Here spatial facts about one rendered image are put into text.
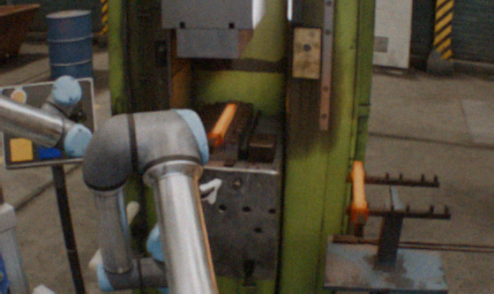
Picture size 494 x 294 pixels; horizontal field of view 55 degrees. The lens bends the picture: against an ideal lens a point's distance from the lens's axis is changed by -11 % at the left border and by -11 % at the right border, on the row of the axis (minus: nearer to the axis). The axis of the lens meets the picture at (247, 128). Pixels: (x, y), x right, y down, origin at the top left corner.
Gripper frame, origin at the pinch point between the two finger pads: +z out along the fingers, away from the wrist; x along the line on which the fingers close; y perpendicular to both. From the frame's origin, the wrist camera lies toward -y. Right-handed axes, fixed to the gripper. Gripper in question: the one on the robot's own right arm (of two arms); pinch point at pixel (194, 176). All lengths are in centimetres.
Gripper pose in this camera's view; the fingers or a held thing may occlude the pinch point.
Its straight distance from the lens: 148.6
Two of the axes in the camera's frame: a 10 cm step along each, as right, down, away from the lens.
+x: 9.9, 0.5, -1.2
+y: -0.1, 9.4, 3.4
